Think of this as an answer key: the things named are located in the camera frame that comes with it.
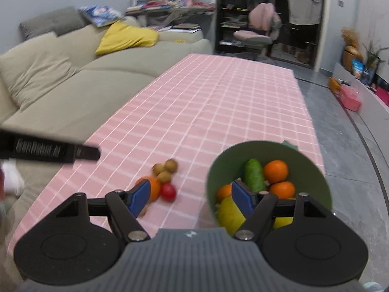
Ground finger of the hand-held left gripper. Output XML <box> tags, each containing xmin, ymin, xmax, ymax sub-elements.
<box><xmin>74</xmin><ymin>144</ymin><xmax>101</xmax><ymax>161</ymax></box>

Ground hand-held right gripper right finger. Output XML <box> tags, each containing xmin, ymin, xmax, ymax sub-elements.
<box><xmin>231</xmin><ymin>180</ymin><xmax>335</xmax><ymax>241</ymax></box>

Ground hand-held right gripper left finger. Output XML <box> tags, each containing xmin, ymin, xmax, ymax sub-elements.
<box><xmin>56</xmin><ymin>179</ymin><xmax>151</xmax><ymax>241</ymax></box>

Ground large orange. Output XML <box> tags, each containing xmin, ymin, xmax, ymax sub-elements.
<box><xmin>135</xmin><ymin>176</ymin><xmax>161</xmax><ymax>204</ymax></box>

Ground small orange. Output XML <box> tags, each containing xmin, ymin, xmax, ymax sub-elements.
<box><xmin>269</xmin><ymin>181</ymin><xmax>296</xmax><ymax>200</ymax></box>
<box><xmin>216</xmin><ymin>184</ymin><xmax>233</xmax><ymax>203</ymax></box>
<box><xmin>263</xmin><ymin>160</ymin><xmax>289</xmax><ymax>184</ymax></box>

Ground green cucumber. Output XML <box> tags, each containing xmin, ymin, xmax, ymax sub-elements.
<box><xmin>242</xmin><ymin>158</ymin><xmax>267</xmax><ymax>193</ymax></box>

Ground green colander bowl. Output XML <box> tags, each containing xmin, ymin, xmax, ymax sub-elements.
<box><xmin>205</xmin><ymin>139</ymin><xmax>334</xmax><ymax>230</ymax></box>

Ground green-yellow mango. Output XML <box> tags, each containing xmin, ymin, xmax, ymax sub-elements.
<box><xmin>272</xmin><ymin>216</ymin><xmax>295</xmax><ymax>230</ymax></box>

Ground small red fruit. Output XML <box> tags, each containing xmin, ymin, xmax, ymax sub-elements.
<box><xmin>160</xmin><ymin>183</ymin><xmax>177</xmax><ymax>202</ymax></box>

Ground beige sofa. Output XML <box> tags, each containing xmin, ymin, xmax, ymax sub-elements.
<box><xmin>0</xmin><ymin>15</ymin><xmax>213</xmax><ymax>250</ymax></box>

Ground beige sofa cushion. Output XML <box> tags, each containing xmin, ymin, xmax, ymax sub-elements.
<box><xmin>0</xmin><ymin>31</ymin><xmax>81</xmax><ymax>111</ymax></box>

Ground pink checked tablecloth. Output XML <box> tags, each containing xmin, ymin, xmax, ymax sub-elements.
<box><xmin>8</xmin><ymin>53</ymin><xmax>326</xmax><ymax>250</ymax></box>

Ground yellow pillow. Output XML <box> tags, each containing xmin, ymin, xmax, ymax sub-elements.
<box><xmin>95</xmin><ymin>20</ymin><xmax>160</xmax><ymax>56</ymax></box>

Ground grey cushion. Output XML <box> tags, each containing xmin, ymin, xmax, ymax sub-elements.
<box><xmin>20</xmin><ymin>6</ymin><xmax>87</xmax><ymax>41</ymax></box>

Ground blue printed pillow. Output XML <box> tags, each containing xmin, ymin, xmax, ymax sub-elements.
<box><xmin>78</xmin><ymin>4</ymin><xmax>126</xmax><ymax>27</ymax></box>

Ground orange box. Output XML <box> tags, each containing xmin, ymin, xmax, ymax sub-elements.
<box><xmin>328</xmin><ymin>77</ymin><xmax>342</xmax><ymax>95</ymax></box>

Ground pink box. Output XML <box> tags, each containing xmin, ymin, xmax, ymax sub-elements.
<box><xmin>340</xmin><ymin>86</ymin><xmax>362</xmax><ymax>112</ymax></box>

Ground books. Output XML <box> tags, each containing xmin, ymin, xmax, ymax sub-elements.
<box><xmin>172</xmin><ymin>23</ymin><xmax>202</xmax><ymax>34</ymax></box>

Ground grey television console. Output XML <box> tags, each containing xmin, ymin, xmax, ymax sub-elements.
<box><xmin>333</xmin><ymin>62</ymin><xmax>389</xmax><ymax>134</ymax></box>

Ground cluttered desk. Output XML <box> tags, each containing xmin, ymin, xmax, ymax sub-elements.
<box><xmin>125</xmin><ymin>1</ymin><xmax>216</xmax><ymax>32</ymax></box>

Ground blue snack bag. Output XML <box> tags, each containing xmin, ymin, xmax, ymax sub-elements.
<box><xmin>352</xmin><ymin>59</ymin><xmax>365</xmax><ymax>78</ymax></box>

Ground pink desk chair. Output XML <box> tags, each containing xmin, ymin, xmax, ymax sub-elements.
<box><xmin>233</xmin><ymin>2</ymin><xmax>283</xmax><ymax>60</ymax></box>

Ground black shelf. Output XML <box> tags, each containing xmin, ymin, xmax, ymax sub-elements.
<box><xmin>219</xmin><ymin>0</ymin><xmax>253</xmax><ymax>54</ymax></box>

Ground gold vase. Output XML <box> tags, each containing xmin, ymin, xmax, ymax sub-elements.
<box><xmin>342</xmin><ymin>46</ymin><xmax>363</xmax><ymax>69</ymax></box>

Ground dried flowers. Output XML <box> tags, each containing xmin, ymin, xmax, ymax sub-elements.
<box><xmin>341</xmin><ymin>27</ymin><xmax>361</xmax><ymax>47</ymax></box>

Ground green plant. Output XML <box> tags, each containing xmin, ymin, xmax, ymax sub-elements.
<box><xmin>363</xmin><ymin>41</ymin><xmax>389</xmax><ymax>70</ymax></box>

